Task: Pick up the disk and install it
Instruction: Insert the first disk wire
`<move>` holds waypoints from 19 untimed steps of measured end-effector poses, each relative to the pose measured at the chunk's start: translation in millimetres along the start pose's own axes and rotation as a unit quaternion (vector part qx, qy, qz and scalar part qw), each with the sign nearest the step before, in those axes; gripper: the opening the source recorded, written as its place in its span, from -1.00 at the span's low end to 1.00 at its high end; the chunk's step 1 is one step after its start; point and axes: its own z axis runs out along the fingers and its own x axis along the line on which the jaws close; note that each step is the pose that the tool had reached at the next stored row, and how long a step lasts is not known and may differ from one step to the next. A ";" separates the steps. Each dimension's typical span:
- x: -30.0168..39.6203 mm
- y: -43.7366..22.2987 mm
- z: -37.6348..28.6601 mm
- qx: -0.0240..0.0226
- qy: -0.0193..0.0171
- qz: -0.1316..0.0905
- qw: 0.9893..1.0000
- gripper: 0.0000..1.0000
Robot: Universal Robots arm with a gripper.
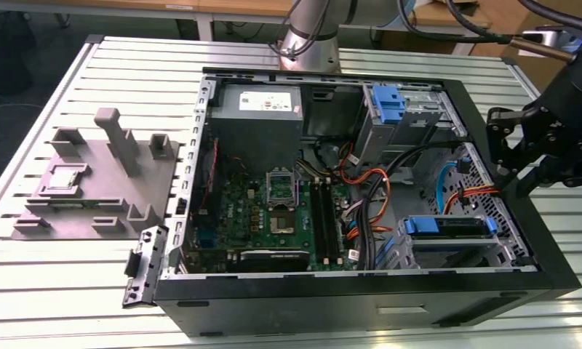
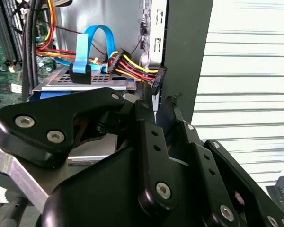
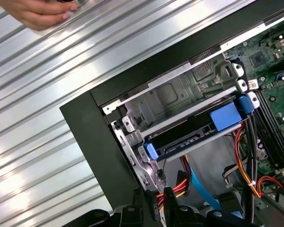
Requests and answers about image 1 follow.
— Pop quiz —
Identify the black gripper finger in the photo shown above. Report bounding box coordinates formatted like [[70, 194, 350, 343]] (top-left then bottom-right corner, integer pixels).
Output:
[[511, 151, 582, 200], [485, 106, 529, 190]]

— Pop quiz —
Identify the brown wooden cabinet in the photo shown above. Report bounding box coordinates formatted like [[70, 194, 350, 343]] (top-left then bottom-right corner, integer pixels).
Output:
[[470, 0, 582, 59]]

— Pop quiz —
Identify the black cable pair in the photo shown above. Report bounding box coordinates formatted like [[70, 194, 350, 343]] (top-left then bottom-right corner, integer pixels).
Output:
[[357, 140, 464, 270]]

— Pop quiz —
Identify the black RAM slot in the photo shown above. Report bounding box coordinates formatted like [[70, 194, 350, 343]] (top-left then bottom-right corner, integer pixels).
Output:
[[310, 177, 333, 265], [322, 177, 345, 265]]

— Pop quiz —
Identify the green RAM stick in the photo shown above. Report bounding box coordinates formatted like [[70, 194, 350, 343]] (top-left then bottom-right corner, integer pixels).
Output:
[[47, 201, 102, 212]]

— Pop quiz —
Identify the grey optical drive cage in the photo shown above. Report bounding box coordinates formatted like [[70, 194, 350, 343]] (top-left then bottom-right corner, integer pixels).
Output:
[[354, 82, 462, 167]]

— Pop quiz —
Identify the thin locking lever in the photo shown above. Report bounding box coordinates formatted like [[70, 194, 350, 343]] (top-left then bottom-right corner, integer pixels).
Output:
[[293, 170, 303, 210]]

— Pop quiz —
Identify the CPU socket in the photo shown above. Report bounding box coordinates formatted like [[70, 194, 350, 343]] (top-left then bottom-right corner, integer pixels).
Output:
[[269, 213, 301, 236]]

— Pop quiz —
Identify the wooden desk white frame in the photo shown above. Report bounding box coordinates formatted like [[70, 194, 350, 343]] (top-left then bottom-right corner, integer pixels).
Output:
[[340, 0, 495, 55], [38, 0, 293, 41]]

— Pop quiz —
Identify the silver CPU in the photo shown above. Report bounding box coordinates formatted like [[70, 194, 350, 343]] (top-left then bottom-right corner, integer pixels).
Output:
[[47, 169, 80, 189]]

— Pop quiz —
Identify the hard disk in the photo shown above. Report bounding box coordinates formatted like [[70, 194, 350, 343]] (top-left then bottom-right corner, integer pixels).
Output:
[[374, 215, 500, 269]]

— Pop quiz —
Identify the blue data wire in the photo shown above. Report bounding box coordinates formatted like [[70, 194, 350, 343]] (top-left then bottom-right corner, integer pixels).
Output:
[[436, 159, 470, 214]]

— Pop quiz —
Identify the black open PC case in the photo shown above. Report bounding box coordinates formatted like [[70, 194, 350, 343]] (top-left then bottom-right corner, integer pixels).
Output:
[[120, 65, 582, 338]]

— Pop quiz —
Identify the grey parts rack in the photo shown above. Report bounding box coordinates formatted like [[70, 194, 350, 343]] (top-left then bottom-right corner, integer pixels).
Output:
[[10, 107, 186, 241]]

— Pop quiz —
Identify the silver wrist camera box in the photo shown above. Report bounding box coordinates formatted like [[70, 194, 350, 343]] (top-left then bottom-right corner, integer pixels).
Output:
[[520, 28, 582, 59]]

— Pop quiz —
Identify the orange red power wire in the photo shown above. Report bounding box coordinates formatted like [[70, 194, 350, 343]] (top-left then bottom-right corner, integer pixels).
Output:
[[444, 183, 504, 216]]

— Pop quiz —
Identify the blue plastic drive latch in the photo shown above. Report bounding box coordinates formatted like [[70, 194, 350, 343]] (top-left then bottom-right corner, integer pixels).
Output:
[[372, 85, 406, 125]]

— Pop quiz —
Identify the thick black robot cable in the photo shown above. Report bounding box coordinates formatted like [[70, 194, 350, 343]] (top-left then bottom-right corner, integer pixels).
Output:
[[517, 0, 582, 37], [445, 0, 524, 45]]

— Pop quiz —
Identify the metal socket cover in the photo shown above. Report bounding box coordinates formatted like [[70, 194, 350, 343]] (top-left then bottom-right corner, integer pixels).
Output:
[[265, 167, 301, 212]]

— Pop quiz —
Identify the grey metal disk bay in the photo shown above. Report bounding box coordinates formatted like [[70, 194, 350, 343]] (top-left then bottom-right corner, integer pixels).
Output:
[[396, 214, 521, 270]]

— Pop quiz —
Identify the green motherboard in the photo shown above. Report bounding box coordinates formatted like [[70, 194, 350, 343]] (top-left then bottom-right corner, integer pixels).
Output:
[[183, 170, 360, 274]]

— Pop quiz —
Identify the orange yellow wire bundle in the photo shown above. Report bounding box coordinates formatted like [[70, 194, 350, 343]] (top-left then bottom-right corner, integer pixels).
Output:
[[338, 167, 396, 243]]

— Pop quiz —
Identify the black graphics card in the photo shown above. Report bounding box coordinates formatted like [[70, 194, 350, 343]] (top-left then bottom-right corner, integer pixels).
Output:
[[226, 248, 313, 273]]

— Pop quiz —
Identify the grey power supply unit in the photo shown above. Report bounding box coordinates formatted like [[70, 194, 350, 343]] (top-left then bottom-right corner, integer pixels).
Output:
[[207, 84, 306, 176]]

